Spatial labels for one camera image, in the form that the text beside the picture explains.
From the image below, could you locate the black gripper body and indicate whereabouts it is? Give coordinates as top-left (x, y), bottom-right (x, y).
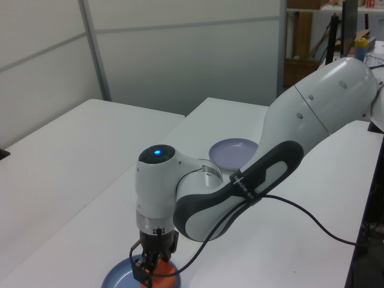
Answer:
top-left (139, 229), bottom-right (171, 256)

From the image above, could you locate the orange cube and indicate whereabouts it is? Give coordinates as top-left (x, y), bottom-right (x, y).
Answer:
top-left (148, 259), bottom-right (177, 288)

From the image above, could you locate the blue plate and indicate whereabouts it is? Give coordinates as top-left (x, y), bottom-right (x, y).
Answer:
top-left (100, 254), bottom-right (182, 288)

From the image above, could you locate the purple plate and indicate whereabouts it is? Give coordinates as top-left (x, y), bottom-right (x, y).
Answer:
top-left (208, 137), bottom-right (259, 172)

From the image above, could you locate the brown wooden board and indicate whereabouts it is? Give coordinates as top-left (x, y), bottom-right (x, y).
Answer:
top-left (292, 10), bottom-right (313, 59)

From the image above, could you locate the black monitor stand pole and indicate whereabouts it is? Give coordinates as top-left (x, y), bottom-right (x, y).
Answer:
top-left (326, 13), bottom-right (340, 65)

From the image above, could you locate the blue bottle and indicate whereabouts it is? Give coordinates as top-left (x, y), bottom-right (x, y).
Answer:
top-left (355, 37), bottom-right (369, 61)

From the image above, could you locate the black monitor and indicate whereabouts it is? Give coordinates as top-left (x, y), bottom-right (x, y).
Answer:
top-left (341, 0), bottom-right (358, 58)

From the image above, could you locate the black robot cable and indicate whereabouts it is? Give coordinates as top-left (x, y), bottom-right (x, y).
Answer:
top-left (129, 193), bottom-right (359, 277)

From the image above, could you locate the grey partition post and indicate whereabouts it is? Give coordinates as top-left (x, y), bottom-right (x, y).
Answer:
top-left (78, 0), bottom-right (112, 102)
top-left (275, 0), bottom-right (289, 98)

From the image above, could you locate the black mount base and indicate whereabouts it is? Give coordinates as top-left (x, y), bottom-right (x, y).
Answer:
top-left (367, 119), bottom-right (384, 134)

